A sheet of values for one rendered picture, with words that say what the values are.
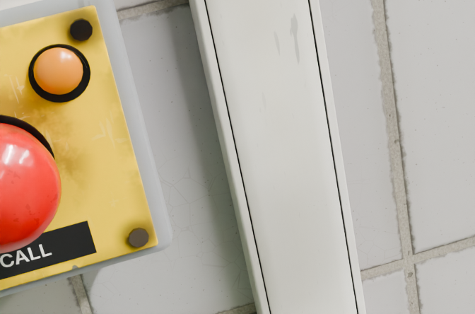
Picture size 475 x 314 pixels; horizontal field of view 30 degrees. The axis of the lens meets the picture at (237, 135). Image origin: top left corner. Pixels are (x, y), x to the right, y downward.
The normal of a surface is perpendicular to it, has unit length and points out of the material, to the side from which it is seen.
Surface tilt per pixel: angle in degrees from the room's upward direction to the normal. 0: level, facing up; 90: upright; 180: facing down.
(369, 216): 90
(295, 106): 90
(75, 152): 90
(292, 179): 90
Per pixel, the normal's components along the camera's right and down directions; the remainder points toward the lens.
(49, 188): 0.74, 0.21
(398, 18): 0.22, 0.39
